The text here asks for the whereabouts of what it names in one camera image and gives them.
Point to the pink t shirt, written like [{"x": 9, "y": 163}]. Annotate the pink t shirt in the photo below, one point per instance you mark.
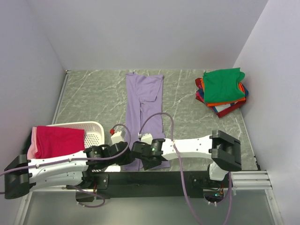
[{"x": 33, "y": 148}]

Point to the black base beam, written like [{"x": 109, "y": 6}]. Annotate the black base beam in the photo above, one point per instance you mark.
[{"x": 154, "y": 184}]

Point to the magenta t shirt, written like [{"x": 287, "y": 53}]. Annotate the magenta t shirt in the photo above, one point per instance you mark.
[{"x": 58, "y": 141}]

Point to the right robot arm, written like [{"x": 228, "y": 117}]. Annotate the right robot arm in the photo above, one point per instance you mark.
[{"x": 223, "y": 149}]

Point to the aluminium rail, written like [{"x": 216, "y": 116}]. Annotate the aluminium rail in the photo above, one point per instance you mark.
[{"x": 244, "y": 180}]

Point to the green folded t shirt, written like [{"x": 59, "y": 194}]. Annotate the green folded t shirt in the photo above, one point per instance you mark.
[{"x": 223, "y": 86}]

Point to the lavender t shirt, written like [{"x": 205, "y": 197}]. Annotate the lavender t shirt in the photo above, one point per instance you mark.
[{"x": 144, "y": 98}]

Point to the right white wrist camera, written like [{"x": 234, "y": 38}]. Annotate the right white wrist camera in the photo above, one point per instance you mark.
[{"x": 145, "y": 138}]

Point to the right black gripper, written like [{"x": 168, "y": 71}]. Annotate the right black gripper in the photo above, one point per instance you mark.
[{"x": 146, "y": 164}]

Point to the white perforated laundry basket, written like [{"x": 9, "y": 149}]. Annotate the white perforated laundry basket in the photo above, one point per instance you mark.
[{"x": 93, "y": 138}]

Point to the red folded t shirt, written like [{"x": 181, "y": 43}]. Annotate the red folded t shirt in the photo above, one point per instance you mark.
[{"x": 221, "y": 110}]

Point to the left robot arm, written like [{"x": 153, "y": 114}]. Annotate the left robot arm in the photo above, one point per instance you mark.
[{"x": 23, "y": 175}]

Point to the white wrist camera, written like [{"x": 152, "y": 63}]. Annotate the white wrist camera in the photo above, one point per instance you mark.
[
  {"x": 117, "y": 136},
  {"x": 145, "y": 138}
]

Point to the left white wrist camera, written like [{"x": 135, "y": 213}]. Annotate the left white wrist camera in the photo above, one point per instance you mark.
[{"x": 117, "y": 136}]

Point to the blue folded t shirt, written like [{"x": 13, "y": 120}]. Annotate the blue folded t shirt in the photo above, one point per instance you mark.
[{"x": 246, "y": 91}]

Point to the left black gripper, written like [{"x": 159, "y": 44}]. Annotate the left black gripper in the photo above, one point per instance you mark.
[{"x": 127, "y": 159}]

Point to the orange folded t shirt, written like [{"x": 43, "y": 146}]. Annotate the orange folded t shirt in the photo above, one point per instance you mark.
[{"x": 222, "y": 103}]

